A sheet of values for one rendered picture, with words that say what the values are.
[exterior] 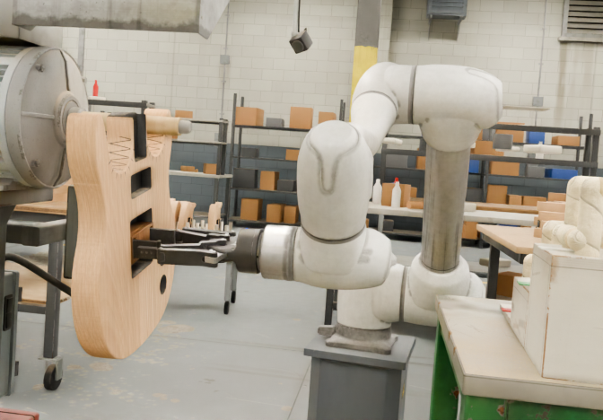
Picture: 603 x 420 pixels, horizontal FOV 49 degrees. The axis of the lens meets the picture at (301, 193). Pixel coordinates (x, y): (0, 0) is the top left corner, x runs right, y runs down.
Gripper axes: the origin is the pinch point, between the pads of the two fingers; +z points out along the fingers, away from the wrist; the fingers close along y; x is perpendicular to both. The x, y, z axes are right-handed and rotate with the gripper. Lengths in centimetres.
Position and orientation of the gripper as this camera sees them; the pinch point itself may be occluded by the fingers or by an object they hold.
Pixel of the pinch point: (144, 242)
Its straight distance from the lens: 117.0
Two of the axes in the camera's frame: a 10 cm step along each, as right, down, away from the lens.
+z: -9.9, -0.6, 1.3
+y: 1.4, -2.1, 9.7
